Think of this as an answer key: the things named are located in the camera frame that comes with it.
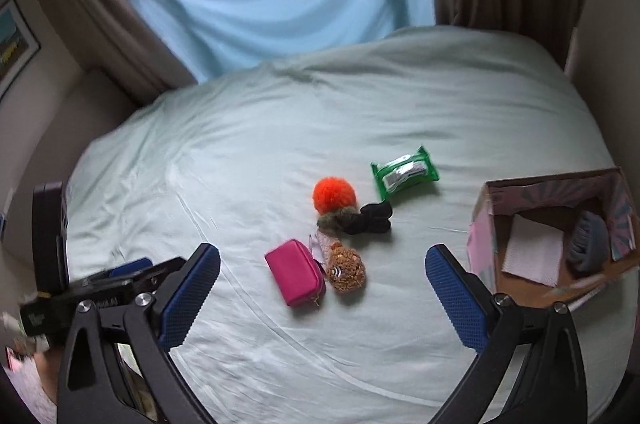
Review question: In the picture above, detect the olive furry scrunchie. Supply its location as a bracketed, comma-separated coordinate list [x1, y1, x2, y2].
[316, 206, 359, 235]

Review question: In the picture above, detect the pink zip pouch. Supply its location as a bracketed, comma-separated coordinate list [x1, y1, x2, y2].
[264, 239, 328, 308]

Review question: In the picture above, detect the brown bear plush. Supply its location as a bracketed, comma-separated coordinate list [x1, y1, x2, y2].
[322, 242, 369, 295]

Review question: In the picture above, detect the green wet wipes pack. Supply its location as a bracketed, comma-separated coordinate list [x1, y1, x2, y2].
[370, 146, 442, 201]

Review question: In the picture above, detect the orange fluffy pompom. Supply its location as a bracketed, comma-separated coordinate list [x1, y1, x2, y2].
[312, 177, 358, 214]

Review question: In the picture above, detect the person's left forearm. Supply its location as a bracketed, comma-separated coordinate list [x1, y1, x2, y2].
[32, 349, 60, 406]

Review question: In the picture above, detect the grey knitted cloth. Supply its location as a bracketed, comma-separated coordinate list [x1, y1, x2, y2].
[565, 210, 612, 276]

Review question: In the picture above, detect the framed wall picture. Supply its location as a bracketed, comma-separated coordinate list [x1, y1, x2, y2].
[0, 0, 42, 100]

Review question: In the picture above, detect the pale pink strap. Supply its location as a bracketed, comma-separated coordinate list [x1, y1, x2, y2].
[307, 231, 332, 267]

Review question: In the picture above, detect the patterned cardboard box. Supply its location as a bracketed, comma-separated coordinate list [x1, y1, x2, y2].
[466, 167, 640, 311]

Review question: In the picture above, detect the white folded napkin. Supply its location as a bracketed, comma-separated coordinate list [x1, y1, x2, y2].
[501, 214, 566, 287]

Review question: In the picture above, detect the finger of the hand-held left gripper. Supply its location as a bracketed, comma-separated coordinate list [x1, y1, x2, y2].
[70, 257, 155, 291]
[131, 256, 188, 301]

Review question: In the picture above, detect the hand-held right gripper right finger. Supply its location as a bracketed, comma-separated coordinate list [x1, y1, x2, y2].
[424, 244, 589, 424]

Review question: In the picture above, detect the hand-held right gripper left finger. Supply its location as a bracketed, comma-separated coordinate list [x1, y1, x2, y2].
[56, 243, 222, 424]

